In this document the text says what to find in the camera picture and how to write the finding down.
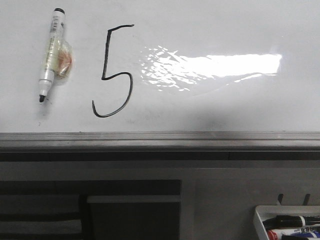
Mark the white taped whiteboard marker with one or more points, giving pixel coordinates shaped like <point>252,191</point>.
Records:
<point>57,61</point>

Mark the white whiteboard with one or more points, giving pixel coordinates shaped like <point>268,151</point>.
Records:
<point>163,74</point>

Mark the dark cabinet panel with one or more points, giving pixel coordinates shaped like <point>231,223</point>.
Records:
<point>135,217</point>

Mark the white marker tray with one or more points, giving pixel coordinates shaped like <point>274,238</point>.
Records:
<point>265,212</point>

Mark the left tray hook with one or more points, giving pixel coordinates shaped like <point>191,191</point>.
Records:
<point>279,201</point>

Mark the black capped marker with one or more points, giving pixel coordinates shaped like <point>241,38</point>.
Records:
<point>289,221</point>

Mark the red capped marker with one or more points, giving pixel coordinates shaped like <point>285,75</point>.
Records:
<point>276,234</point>

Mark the blue capped marker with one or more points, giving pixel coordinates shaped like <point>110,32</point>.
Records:
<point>302,236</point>

